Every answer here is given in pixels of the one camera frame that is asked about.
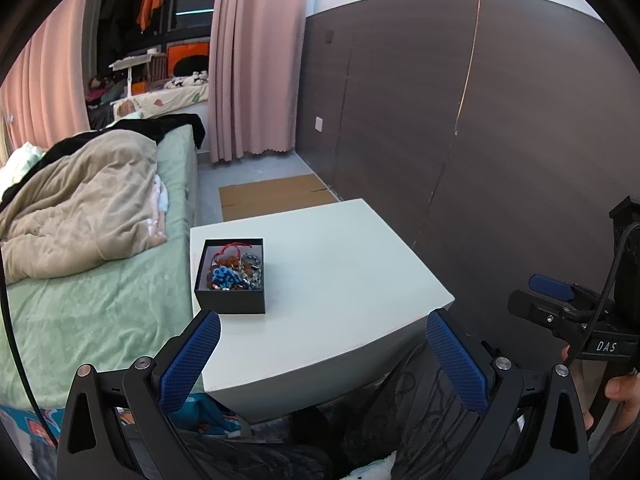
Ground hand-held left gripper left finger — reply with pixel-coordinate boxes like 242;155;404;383
57;309;222;480

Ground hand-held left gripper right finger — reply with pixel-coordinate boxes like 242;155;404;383
425;308;592;480

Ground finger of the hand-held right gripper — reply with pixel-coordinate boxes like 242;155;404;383
529;274;603;311
507;289;557;333

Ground black jewelry box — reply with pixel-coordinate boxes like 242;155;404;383
194;237;266;314

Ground blue braided bracelet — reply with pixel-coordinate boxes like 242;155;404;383
211;266;242;287

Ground red string bracelet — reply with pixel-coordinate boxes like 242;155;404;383
212;242;251;266

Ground person's right hand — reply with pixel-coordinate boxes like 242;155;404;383
602;374;640;406

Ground colourful printed cloth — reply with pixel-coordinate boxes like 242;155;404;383
0;392;246;480

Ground person's dark patterned pants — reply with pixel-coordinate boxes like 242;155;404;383
170;337;503;480

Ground bed with green sheet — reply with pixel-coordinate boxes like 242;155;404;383
0;122;206;411

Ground pastel patterned cloth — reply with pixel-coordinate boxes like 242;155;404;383
149;174;172;242

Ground white table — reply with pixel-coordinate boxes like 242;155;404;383
189;198;456;423

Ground flat cardboard sheet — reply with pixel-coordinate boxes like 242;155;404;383
218;173;340;222

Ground beige blanket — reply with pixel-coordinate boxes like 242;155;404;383
0;130;168;283

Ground black cloth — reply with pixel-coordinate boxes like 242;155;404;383
37;112;207;171

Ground patterned window seat cushion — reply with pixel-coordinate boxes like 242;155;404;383
112;82;210;122

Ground white pillow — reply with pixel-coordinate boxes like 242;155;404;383
0;142;47;196

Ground black and white plush toys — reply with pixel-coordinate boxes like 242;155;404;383
165;70;210;91

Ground white folding rack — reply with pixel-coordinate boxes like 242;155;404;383
109;52;168;99

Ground pink curtain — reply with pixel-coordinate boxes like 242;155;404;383
207;0;313;165
0;0;96;153

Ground dark hanging garments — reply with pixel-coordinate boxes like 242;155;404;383
97;0;140;54

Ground black cable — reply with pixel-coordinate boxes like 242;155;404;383
0;240;59;448
570;227;640;363

